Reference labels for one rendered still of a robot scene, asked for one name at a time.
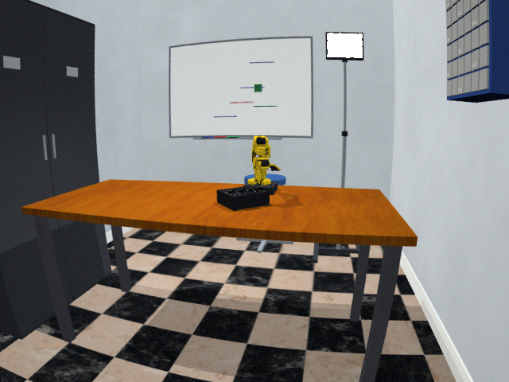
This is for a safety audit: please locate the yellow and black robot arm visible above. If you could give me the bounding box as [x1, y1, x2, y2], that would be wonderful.
[248, 136, 271, 185]

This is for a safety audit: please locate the black lighting desk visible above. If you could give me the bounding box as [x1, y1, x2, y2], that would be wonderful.
[217, 186, 270, 211]

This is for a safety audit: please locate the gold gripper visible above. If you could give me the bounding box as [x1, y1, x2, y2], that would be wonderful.
[253, 157, 281, 184]

